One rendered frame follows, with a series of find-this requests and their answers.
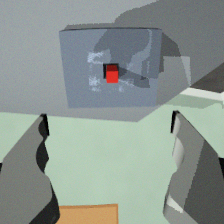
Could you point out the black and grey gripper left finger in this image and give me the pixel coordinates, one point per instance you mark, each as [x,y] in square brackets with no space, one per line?
[26,193]

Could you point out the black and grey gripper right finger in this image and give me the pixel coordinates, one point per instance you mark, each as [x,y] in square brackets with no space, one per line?
[195,194]

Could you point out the red rectangular block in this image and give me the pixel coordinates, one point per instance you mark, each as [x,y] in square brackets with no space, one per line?
[112,74]

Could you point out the blue-grey square panel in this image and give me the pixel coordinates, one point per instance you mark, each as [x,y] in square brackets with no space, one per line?
[87,52]

